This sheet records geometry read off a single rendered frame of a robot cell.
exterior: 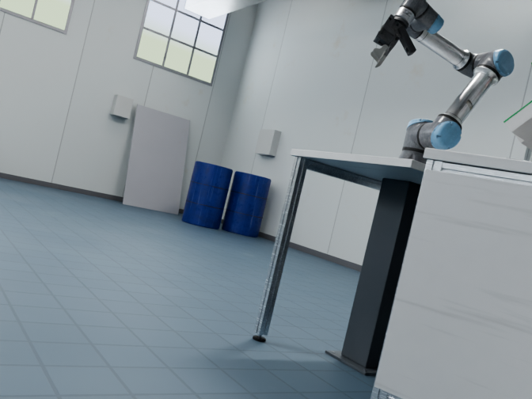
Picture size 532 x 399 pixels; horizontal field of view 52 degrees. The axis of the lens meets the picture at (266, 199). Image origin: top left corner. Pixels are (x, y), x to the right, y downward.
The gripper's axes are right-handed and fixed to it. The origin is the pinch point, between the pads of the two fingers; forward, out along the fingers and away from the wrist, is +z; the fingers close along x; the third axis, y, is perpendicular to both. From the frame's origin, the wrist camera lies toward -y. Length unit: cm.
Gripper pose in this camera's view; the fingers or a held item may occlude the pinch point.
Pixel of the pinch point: (378, 66)
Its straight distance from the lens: 225.8
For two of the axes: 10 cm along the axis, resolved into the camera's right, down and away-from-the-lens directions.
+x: 0.7, -0.6, -10.0
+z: -5.4, 8.4, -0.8
